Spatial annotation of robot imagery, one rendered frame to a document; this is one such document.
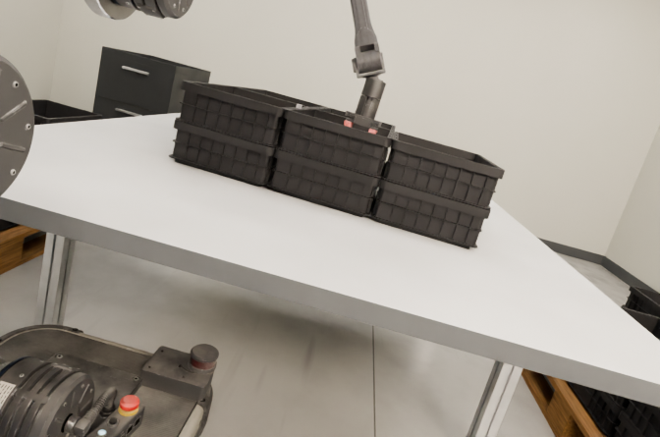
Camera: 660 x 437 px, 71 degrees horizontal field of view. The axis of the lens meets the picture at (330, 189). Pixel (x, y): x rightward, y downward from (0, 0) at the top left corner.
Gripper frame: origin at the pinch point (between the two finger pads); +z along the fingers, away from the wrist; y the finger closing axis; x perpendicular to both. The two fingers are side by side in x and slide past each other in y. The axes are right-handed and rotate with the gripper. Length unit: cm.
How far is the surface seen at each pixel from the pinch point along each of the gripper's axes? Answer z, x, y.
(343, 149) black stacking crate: 0.9, 7.9, 2.0
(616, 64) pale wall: -126, -351, -186
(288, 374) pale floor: 87, -20, -2
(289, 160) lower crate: 8.3, 8.8, 15.0
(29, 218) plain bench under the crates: 24, 62, 44
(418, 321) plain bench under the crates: 19, 57, -23
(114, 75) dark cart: 14, -125, 156
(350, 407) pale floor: 86, -14, -26
